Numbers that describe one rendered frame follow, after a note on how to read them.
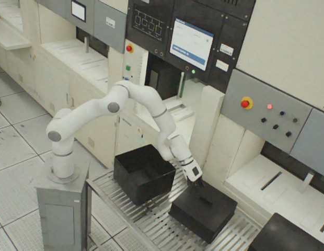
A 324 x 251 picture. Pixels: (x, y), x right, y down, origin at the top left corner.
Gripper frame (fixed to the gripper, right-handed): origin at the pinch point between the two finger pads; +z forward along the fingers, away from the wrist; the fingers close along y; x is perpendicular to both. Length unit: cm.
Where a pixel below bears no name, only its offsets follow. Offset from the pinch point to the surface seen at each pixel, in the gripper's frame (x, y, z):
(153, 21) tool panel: 5, 33, -98
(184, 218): 7.0, -14.5, 11.1
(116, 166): 38, -19, -29
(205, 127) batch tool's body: -5.5, 20.9, -27.0
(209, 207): -1.8, -1.5, 13.0
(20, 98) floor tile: 262, 43, -128
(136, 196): 24.7, -24.4, -10.6
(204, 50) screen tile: -22, 28, -67
